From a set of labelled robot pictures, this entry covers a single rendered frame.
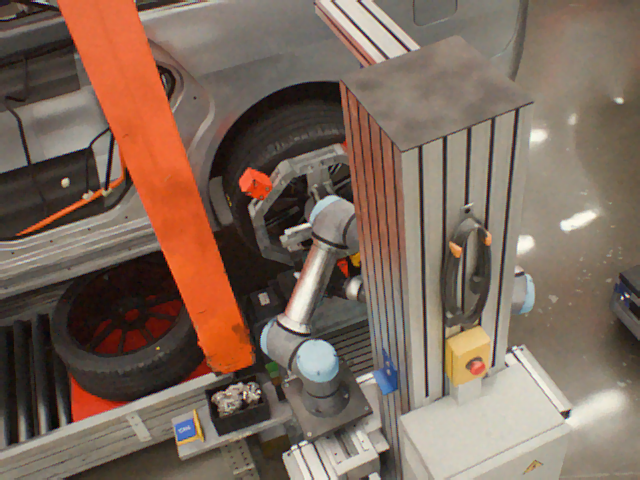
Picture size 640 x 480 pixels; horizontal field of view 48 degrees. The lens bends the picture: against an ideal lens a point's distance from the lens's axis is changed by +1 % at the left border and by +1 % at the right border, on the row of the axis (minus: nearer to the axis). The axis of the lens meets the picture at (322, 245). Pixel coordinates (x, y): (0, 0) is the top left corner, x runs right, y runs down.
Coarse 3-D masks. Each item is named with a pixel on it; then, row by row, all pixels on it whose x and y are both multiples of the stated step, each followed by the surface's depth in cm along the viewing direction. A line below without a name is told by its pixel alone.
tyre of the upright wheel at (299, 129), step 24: (264, 120) 269; (288, 120) 265; (312, 120) 263; (336, 120) 266; (240, 144) 272; (264, 144) 262; (288, 144) 258; (312, 144) 261; (240, 168) 267; (264, 168) 261; (240, 192) 266; (240, 216) 273
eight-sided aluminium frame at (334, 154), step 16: (336, 144) 261; (288, 160) 258; (304, 160) 259; (320, 160) 256; (336, 160) 258; (272, 176) 260; (288, 176) 256; (272, 192) 259; (256, 208) 263; (256, 224) 267; (272, 256) 281; (288, 256) 284
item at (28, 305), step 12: (48, 288) 330; (60, 288) 337; (0, 300) 329; (12, 300) 328; (24, 300) 335; (36, 300) 334; (48, 300) 335; (0, 312) 331; (12, 312) 333; (24, 312) 335
